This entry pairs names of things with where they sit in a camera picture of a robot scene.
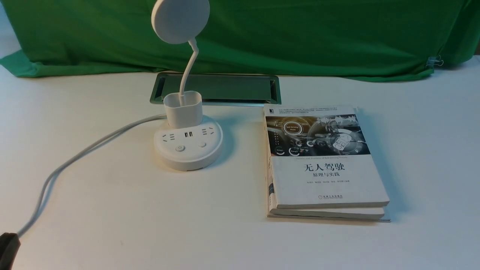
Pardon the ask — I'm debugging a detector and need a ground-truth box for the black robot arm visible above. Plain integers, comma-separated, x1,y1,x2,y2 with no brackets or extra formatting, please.
0,232,21,270

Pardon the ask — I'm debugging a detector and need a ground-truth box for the white book with Chinese title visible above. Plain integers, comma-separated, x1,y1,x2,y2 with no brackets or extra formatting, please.
263,105,390,222

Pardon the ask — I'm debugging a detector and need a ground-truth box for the white lamp power cable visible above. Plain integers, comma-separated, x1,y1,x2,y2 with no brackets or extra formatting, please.
17,114,167,238

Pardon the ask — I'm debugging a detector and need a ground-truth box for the metal binder clip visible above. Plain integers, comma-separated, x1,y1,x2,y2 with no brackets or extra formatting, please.
425,55,444,69

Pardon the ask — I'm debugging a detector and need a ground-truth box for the metal desk cable tray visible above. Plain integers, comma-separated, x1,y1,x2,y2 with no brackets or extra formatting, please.
150,72,282,106

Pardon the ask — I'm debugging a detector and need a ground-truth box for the white desk lamp power base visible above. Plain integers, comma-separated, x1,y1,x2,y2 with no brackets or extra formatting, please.
151,0,224,171

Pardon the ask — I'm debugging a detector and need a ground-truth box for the green backdrop cloth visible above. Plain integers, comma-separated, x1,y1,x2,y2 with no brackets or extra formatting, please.
1,0,479,82

